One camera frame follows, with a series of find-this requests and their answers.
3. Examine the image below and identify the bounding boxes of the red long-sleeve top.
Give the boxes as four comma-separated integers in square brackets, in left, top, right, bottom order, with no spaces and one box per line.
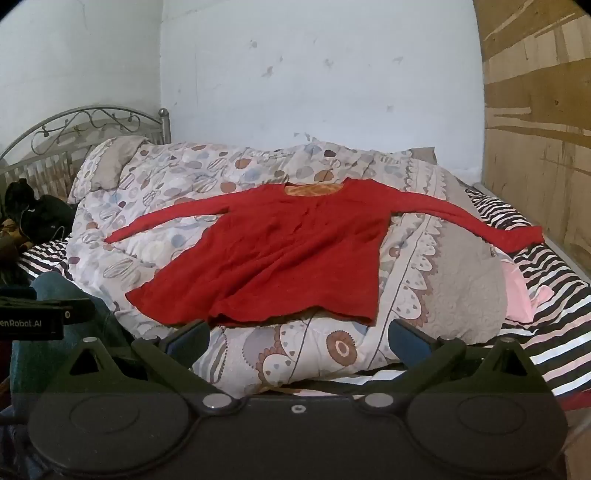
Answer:
[110,179,543,326]

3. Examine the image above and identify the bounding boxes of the teal blue garment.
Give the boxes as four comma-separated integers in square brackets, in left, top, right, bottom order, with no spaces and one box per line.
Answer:
[10,272,132,395]

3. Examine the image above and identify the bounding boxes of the patterned circle print duvet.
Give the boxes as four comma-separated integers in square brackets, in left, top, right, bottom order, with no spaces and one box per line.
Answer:
[67,141,507,397]

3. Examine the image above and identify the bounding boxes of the black bag pile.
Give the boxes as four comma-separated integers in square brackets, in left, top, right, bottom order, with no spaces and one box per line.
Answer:
[1,178,75,261]

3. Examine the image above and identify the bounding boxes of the pink cloth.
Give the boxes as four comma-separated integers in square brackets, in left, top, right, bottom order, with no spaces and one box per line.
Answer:
[501,260,554,325]

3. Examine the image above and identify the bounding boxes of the black white striped bedsheet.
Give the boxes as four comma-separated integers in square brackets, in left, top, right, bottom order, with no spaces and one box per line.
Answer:
[464,184,591,399]

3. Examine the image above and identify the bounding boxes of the patterned pillow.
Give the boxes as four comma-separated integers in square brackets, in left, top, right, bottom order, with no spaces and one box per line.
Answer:
[68,135,148,204]

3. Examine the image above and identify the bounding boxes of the grey metal bed headboard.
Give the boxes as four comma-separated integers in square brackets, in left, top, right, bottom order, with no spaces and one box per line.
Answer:
[1,105,171,198]

